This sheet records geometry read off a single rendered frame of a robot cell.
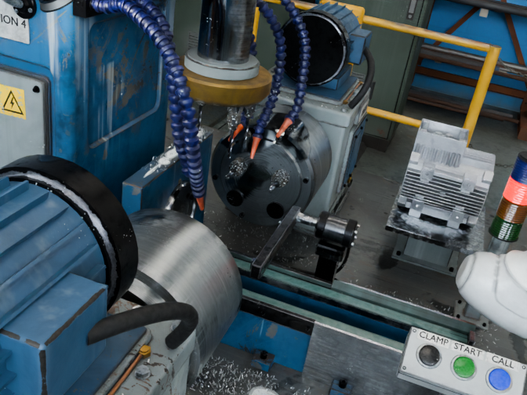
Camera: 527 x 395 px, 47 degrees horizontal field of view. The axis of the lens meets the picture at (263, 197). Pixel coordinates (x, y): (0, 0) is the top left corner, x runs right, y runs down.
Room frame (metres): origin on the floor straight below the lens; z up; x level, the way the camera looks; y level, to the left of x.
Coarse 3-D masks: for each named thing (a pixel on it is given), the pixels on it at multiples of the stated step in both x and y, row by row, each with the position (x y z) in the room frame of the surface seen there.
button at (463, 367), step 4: (456, 360) 0.68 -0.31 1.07; (460, 360) 0.68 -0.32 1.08; (464, 360) 0.68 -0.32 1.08; (468, 360) 0.68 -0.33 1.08; (456, 364) 0.67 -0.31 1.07; (460, 364) 0.67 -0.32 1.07; (464, 364) 0.67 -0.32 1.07; (468, 364) 0.67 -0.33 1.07; (472, 364) 0.67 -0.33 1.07; (456, 368) 0.67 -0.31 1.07; (460, 368) 0.67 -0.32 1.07; (464, 368) 0.67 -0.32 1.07; (468, 368) 0.67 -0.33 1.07; (472, 368) 0.67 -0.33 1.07; (456, 372) 0.66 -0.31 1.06; (460, 372) 0.66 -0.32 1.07; (464, 372) 0.66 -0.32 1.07; (468, 372) 0.66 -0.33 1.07; (472, 372) 0.66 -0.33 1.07; (460, 376) 0.66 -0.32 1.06; (464, 376) 0.66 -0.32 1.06; (468, 376) 0.66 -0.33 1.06
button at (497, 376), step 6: (492, 372) 0.66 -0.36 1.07; (498, 372) 0.66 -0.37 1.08; (504, 372) 0.66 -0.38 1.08; (492, 378) 0.66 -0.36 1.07; (498, 378) 0.66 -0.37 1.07; (504, 378) 0.66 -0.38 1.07; (510, 378) 0.66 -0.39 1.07; (492, 384) 0.65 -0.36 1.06; (498, 384) 0.65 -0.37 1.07; (504, 384) 0.65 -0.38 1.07; (510, 384) 0.65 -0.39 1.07
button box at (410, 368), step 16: (416, 336) 0.71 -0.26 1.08; (432, 336) 0.71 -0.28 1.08; (416, 352) 0.69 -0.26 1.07; (448, 352) 0.69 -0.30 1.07; (464, 352) 0.69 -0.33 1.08; (480, 352) 0.69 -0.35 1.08; (400, 368) 0.67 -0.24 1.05; (416, 368) 0.67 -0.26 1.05; (432, 368) 0.67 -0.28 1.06; (448, 368) 0.67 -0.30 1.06; (480, 368) 0.67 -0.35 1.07; (512, 368) 0.67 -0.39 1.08; (432, 384) 0.66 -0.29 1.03; (448, 384) 0.65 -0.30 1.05; (464, 384) 0.65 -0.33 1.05; (480, 384) 0.65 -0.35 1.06; (512, 384) 0.65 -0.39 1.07
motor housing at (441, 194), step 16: (464, 160) 1.39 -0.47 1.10; (480, 160) 1.39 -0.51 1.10; (416, 176) 1.36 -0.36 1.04; (448, 176) 1.35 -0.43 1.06; (480, 176) 1.36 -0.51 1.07; (400, 192) 1.39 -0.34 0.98; (416, 192) 1.37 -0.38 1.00; (432, 192) 1.35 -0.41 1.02; (448, 192) 1.34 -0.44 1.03; (480, 192) 1.33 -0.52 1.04; (432, 208) 1.35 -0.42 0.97; (448, 208) 1.34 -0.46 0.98; (464, 208) 1.34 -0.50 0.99; (480, 208) 1.32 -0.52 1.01
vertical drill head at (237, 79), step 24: (216, 0) 0.98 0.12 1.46; (240, 0) 0.99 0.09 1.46; (216, 24) 0.98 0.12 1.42; (240, 24) 0.99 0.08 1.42; (192, 48) 1.04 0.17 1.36; (216, 48) 0.98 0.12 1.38; (240, 48) 0.99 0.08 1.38; (192, 72) 0.98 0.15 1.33; (216, 72) 0.96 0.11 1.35; (240, 72) 0.97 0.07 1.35; (264, 72) 1.04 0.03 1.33; (192, 96) 0.94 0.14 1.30; (216, 96) 0.94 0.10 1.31; (240, 96) 0.95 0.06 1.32; (264, 96) 0.99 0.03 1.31; (240, 120) 0.97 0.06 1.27
